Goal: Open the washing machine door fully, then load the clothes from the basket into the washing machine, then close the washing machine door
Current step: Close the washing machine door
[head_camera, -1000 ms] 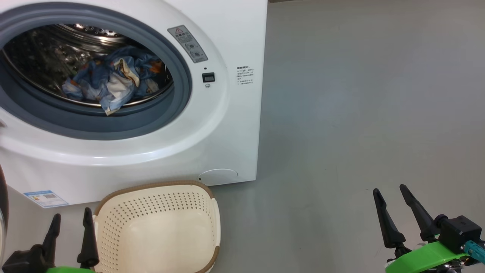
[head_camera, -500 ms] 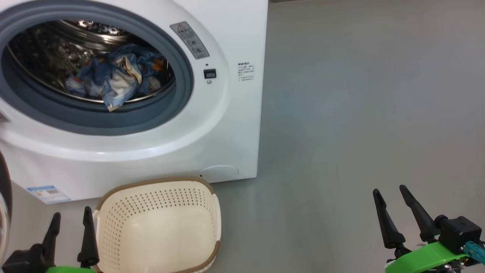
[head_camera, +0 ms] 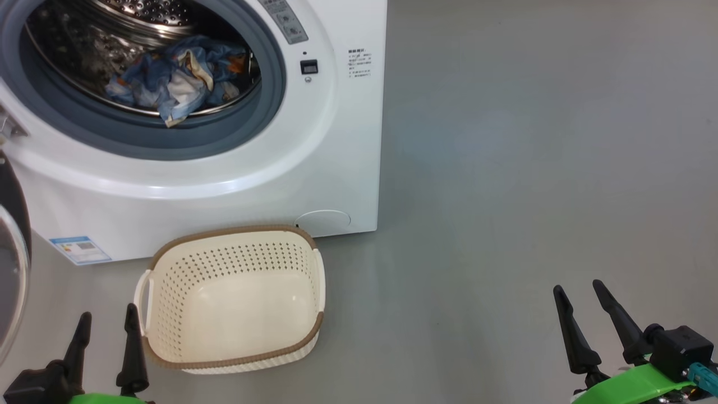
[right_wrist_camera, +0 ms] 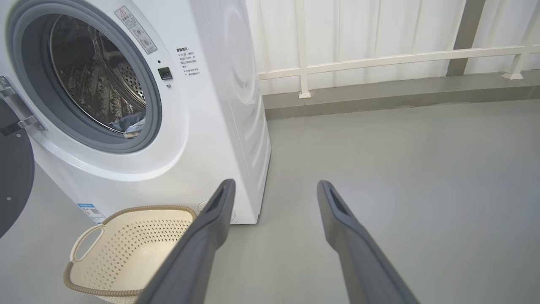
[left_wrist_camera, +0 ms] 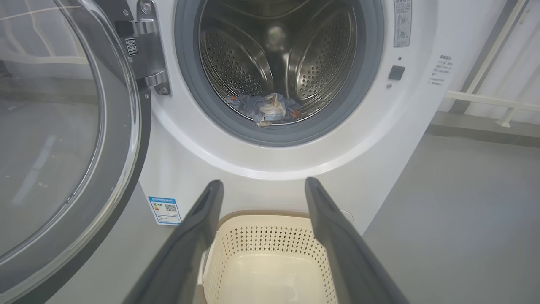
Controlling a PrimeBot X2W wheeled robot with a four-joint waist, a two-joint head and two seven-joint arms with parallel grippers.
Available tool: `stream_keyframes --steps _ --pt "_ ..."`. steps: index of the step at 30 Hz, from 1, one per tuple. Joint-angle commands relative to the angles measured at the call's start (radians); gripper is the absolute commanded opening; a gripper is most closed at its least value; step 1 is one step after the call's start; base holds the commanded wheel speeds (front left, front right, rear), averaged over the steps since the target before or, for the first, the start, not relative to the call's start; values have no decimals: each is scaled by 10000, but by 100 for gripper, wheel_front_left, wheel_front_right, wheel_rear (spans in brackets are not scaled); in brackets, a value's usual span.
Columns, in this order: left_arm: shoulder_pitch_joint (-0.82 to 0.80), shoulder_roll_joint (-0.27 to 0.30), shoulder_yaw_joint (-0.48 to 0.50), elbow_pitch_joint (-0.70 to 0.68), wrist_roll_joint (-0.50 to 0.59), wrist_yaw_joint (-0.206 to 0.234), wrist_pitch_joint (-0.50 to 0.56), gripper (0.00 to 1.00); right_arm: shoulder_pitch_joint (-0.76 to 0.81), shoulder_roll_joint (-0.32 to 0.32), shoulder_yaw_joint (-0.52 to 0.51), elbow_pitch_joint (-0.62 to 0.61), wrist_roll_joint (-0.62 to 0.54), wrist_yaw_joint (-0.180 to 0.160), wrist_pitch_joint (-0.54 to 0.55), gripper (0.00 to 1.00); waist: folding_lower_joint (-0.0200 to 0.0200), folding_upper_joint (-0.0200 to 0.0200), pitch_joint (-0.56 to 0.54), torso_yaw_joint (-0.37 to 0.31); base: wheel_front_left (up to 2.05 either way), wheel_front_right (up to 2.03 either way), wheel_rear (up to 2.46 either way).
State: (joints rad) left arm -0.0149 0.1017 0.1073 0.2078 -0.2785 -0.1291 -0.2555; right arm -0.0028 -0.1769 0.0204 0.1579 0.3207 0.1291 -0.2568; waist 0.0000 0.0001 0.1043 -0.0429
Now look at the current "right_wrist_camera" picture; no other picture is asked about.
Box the stainless steel washing machine drum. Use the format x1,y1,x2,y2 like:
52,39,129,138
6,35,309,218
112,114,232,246
50,15,147,135

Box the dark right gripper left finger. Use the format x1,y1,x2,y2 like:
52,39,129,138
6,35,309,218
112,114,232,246
135,179,237,304

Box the grey warning sticker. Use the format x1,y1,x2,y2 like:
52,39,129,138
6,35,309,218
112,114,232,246
114,6,158,54

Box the white metal railing frame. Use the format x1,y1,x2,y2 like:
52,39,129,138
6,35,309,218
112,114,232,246
257,0,540,100

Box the white front-load washing machine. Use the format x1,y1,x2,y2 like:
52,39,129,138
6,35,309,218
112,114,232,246
0,0,272,225

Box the blue energy label sticker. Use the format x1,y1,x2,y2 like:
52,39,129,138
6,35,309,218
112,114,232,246
77,203,106,224

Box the round white filter cover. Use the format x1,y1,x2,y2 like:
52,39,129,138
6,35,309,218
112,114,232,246
197,200,237,223

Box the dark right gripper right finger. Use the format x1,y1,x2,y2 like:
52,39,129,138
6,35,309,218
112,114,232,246
316,180,420,304

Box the metal door hinge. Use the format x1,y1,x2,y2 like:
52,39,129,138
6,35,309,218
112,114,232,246
0,76,45,136

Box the cream perforated plastic laundry basket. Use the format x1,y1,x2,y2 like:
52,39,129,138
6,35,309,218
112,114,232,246
63,206,198,304

